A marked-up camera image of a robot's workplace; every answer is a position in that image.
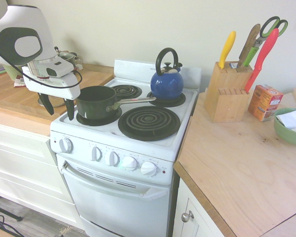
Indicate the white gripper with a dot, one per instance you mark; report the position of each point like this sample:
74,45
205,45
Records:
61,87

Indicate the glass pot lid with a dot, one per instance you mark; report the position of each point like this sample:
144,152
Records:
59,103

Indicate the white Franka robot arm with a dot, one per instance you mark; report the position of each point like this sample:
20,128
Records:
19,22

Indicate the dark lidded stock pot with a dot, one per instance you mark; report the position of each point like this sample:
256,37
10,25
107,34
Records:
66,56

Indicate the dark green saucepan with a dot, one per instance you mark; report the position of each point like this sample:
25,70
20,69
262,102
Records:
96,103

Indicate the white stove knob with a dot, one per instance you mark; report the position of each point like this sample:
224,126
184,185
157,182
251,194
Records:
129,163
111,158
96,153
149,168
66,145

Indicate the small black coil burner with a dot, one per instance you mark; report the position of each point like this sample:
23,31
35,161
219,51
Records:
101,122
128,91
180,101

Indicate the red white small packet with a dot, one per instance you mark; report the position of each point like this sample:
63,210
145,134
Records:
19,84

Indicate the green ribbed utensil holder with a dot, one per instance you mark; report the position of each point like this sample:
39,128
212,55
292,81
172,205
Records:
11,71

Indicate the cream drawer cabinet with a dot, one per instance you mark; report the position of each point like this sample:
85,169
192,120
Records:
19,168

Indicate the large black coil burner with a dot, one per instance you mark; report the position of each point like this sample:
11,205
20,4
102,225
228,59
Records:
149,123

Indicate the white electric stove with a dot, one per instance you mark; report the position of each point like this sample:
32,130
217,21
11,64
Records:
118,197

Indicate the black tripod legs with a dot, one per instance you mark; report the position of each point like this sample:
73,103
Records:
5,213

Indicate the wooden knife block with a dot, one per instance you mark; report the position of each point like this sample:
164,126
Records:
227,98

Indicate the silver cabinet knob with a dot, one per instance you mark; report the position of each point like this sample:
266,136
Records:
187,216

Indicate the small blue white tag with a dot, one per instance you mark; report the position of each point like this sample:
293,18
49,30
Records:
233,65

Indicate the cream cabinet with knob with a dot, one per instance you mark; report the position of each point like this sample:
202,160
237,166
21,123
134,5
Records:
202,227

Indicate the orange baking soda box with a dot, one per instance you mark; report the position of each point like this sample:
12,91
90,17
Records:
264,102

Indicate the green black scissors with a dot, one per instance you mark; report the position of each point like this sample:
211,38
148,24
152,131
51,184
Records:
264,29

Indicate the green ceramic bowl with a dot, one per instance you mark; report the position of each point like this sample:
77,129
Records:
284,134

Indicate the white crumpled paper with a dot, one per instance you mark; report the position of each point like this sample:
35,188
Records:
293,118

